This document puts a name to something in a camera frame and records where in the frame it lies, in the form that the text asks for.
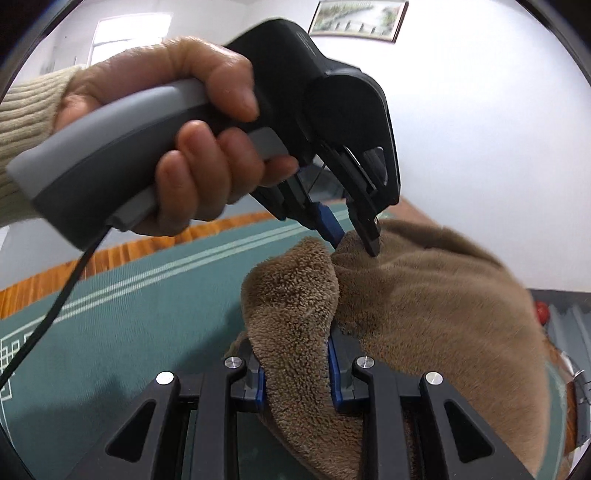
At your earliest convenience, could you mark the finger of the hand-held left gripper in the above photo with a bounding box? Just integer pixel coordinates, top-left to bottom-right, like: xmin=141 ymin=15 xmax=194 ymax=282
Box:
xmin=318 ymin=138 xmax=386 ymax=258
xmin=252 ymin=168 xmax=346 ymax=249

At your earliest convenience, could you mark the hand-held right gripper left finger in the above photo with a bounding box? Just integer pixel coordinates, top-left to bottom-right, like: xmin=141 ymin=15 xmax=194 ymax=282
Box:
xmin=67 ymin=354 xmax=266 ymax=480

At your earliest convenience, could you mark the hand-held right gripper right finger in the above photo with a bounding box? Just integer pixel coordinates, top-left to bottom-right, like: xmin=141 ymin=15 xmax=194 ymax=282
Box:
xmin=327 ymin=333 xmax=532 ymax=480

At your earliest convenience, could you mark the brown fleece sweater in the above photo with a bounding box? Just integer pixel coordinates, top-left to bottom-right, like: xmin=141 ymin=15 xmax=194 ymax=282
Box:
xmin=228 ymin=218 xmax=578 ymax=480

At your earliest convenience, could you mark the person's left forearm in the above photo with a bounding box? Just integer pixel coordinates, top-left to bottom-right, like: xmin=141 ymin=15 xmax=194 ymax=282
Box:
xmin=0 ymin=65 xmax=88 ymax=229

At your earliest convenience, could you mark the person's left hand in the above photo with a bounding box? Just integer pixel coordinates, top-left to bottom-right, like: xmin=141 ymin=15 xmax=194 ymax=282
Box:
xmin=53 ymin=36 xmax=300 ymax=237

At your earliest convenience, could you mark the bright window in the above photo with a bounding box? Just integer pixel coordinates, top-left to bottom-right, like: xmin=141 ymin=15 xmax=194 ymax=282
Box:
xmin=90 ymin=16 xmax=175 ymax=70

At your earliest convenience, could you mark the green table mat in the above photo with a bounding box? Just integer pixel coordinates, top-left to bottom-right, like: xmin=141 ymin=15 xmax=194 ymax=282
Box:
xmin=0 ymin=203 xmax=568 ymax=480

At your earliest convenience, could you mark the framed landscape painting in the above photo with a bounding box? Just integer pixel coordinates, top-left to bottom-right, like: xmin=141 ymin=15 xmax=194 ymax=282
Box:
xmin=308 ymin=0 xmax=410 ymax=45

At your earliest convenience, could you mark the grey sofa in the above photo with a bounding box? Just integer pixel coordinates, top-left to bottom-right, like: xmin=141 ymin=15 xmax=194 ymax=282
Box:
xmin=526 ymin=288 xmax=591 ymax=370

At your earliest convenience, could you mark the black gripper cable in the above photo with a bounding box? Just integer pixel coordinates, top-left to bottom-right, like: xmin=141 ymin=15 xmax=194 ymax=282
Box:
xmin=0 ymin=225 xmax=112 ymax=388

